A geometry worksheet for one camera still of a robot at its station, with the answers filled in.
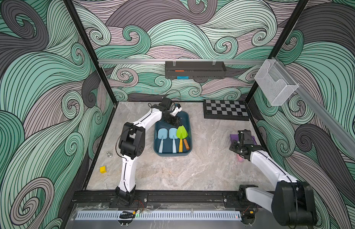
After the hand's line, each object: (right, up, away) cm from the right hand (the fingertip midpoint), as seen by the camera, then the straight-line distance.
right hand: (237, 147), depth 87 cm
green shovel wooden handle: (-32, +6, +10) cm, 34 cm away
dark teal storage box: (-43, +3, +8) cm, 43 cm away
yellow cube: (-82, -12, -5) cm, 83 cm away
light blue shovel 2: (-48, +6, +11) cm, 50 cm away
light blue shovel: (-41, +6, +11) cm, 42 cm away
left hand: (-36, +15, +7) cm, 40 cm away
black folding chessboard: (+1, +24, +23) cm, 33 cm away
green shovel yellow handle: (-34, +7, +11) cm, 36 cm away
